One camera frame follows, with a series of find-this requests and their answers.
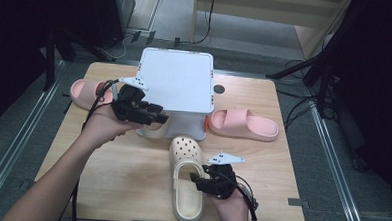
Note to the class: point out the black metal stand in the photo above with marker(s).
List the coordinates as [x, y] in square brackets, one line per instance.
[50, 60]

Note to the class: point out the cream clog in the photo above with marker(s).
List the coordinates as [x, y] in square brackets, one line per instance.
[151, 132]
[185, 153]

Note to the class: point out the dark curtain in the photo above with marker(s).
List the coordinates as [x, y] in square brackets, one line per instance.
[386, 65]
[14, 32]

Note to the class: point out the black cabinet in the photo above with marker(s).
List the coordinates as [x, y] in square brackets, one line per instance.
[115, 10]

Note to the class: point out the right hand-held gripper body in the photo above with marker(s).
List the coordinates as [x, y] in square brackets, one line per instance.
[222, 183]

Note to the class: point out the light wooden shelf unit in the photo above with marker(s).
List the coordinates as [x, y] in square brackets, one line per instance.
[255, 9]

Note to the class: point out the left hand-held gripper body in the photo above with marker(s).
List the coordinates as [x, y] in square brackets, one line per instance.
[129, 102]

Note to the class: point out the metal floor rail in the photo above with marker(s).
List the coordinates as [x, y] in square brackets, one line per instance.
[335, 166]
[20, 139]

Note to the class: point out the person's left hand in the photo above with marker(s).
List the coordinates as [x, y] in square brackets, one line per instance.
[101, 126]

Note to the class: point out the pink slipper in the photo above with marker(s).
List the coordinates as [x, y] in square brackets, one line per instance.
[250, 124]
[81, 90]

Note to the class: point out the person's right hand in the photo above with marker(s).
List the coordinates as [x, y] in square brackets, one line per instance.
[234, 212]

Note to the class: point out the black tripod stand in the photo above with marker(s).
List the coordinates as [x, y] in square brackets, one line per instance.
[296, 69]

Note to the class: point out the round dark table grommet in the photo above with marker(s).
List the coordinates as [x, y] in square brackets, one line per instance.
[219, 89]

